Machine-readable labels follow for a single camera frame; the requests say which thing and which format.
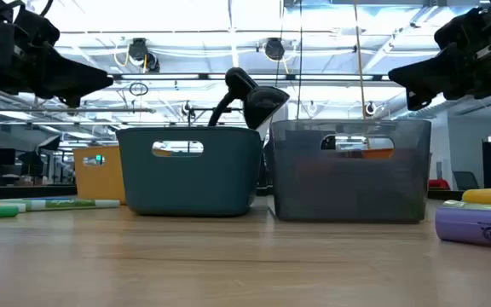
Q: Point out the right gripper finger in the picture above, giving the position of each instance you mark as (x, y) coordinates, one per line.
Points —
(441, 74)

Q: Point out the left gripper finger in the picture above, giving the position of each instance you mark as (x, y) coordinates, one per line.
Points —
(66, 79)

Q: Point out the black scanner on stand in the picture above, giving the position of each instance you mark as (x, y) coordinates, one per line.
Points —
(267, 104)

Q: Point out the grey office chair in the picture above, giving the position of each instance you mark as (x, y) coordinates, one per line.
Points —
(466, 180)

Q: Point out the purple highlighter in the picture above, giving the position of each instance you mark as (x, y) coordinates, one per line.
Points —
(471, 226)

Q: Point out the yellow plastic bin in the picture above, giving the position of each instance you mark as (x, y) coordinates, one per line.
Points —
(100, 183)

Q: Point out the teal plastic bin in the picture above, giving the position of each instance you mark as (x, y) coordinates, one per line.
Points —
(186, 187)

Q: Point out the red object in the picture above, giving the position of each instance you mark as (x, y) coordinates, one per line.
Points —
(438, 184)

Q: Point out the grey translucent plastic bin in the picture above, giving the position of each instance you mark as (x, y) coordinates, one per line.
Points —
(348, 192)

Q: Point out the blue white pen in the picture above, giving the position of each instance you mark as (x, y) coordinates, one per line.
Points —
(51, 198)

